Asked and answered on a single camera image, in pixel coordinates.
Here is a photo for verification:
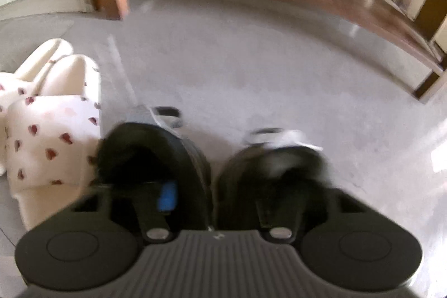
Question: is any white slipper with red hearts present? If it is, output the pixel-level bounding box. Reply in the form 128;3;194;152
5;54;104;232
0;39;75;176

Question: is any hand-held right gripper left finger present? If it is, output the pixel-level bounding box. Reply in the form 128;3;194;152
72;179;179;244

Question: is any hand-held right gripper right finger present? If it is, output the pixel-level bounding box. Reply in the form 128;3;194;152
255;188;372;243

